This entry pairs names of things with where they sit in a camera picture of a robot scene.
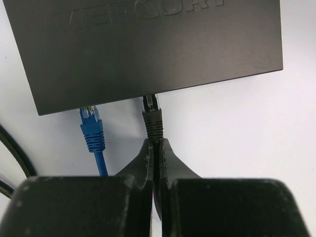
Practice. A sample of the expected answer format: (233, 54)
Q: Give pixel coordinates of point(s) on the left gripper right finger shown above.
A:
(191, 206)

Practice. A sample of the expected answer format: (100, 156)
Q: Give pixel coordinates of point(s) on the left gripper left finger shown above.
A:
(113, 206)

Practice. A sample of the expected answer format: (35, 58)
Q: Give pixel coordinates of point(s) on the black network switch box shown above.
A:
(79, 53)

